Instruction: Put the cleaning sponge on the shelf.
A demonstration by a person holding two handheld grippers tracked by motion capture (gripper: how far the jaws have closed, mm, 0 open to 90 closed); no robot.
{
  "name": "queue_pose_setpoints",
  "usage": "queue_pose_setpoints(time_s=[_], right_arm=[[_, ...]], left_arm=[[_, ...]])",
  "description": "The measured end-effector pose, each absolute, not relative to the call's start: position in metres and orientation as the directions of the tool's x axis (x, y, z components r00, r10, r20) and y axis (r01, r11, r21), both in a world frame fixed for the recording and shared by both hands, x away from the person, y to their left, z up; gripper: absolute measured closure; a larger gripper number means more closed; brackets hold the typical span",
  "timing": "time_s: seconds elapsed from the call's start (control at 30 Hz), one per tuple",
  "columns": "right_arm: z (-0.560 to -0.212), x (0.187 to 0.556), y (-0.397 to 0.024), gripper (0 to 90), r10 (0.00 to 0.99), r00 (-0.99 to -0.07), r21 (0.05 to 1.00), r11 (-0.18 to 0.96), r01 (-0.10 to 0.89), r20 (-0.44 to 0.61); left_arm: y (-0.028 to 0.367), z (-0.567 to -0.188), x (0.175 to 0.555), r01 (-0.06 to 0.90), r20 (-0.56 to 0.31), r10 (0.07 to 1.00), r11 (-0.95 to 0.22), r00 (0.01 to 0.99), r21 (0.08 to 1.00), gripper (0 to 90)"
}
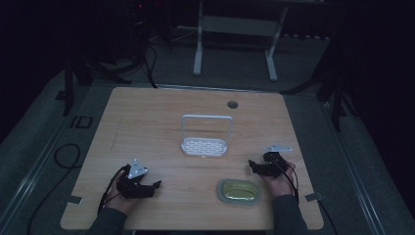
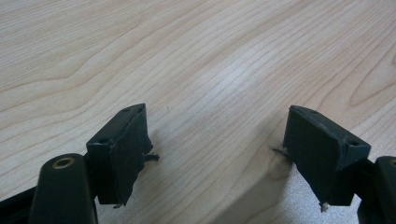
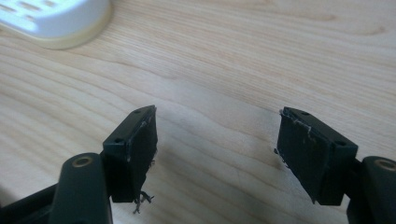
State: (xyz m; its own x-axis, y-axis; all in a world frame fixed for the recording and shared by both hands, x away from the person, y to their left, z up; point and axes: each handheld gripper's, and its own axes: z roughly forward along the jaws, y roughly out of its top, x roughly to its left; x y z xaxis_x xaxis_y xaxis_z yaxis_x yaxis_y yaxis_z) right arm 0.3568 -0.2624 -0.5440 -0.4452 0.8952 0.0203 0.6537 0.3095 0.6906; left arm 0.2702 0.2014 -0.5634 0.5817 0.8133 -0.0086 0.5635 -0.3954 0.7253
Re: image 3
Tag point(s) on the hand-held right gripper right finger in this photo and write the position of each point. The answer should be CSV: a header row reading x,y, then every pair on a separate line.
x,y
314,158

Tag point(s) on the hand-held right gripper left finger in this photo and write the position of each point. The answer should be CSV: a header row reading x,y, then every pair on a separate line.
x,y
130,161

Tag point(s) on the white slotted plastic dish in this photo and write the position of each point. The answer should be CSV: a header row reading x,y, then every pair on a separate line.
x,y
53,18

